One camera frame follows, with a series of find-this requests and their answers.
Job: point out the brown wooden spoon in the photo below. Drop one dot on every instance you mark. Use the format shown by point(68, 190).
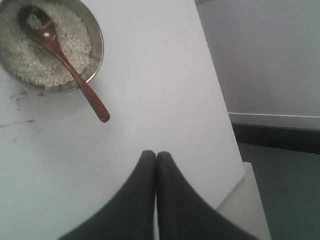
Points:
point(46, 37)

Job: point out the steel bowl of rice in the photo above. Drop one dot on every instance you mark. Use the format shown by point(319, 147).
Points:
point(79, 35)

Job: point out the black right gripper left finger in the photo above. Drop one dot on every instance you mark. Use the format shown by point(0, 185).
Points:
point(129, 215)

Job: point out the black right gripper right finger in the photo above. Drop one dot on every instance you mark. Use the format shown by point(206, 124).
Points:
point(183, 214)

